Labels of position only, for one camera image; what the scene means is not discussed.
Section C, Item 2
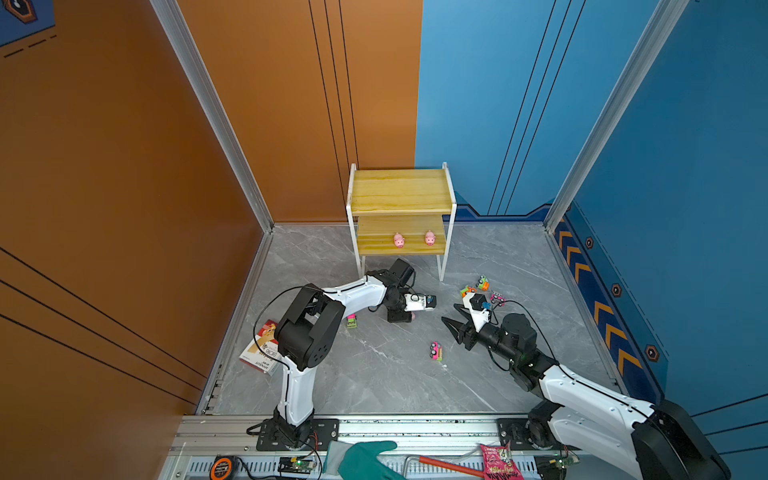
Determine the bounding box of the red white cardboard box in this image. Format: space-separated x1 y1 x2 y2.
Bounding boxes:
239 320 282 376

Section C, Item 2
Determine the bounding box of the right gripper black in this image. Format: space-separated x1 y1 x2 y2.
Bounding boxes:
441 304 520 367

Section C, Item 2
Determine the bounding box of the aluminium rail frame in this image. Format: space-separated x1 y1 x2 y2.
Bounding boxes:
159 413 563 479

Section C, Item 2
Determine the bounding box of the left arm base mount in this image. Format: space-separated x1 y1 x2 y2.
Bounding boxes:
256 418 339 452

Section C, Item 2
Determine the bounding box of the orange tape measure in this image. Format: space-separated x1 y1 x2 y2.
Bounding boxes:
209 456 238 480

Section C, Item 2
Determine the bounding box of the pink grey toy truck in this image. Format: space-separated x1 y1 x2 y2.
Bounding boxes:
490 292 506 305

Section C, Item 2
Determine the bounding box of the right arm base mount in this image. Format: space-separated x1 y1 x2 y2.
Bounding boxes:
495 417 579 452

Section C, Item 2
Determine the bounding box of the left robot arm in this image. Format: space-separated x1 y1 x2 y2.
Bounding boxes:
267 259 414 448

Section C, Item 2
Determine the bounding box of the pink snack bag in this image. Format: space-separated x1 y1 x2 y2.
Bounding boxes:
480 445 523 480

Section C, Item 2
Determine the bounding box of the green orange toy truck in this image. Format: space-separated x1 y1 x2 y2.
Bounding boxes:
460 286 477 298

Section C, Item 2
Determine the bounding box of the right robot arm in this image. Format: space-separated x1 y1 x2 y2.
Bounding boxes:
442 306 732 479

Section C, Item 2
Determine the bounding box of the green circuit board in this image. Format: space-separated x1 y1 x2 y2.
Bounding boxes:
278 457 318 475

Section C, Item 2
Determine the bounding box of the small board right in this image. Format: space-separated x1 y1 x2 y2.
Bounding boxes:
550 451 580 470

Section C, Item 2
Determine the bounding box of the green rubber glove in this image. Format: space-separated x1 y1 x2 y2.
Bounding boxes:
323 441 405 480

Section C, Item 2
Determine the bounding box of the pink green toy car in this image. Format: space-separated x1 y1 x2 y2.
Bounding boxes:
429 342 443 362

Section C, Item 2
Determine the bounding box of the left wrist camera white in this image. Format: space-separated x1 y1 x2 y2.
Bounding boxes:
404 293 437 312

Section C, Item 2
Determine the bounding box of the yellow wooden two-tier shelf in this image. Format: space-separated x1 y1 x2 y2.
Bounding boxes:
346 164 458 280

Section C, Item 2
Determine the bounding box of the red handled tool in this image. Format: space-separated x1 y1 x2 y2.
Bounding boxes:
401 456 485 479

